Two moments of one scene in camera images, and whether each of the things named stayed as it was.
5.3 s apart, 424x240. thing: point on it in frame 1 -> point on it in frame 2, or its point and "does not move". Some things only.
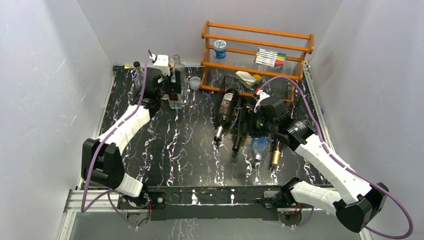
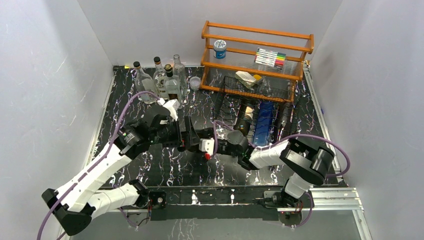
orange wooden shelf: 270,60 does not move
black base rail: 212,203 does not move
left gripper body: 167,86 -> 171,135
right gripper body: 260,127 -> 223,148
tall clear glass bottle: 179,71 does not move
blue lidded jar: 220,49 does not move
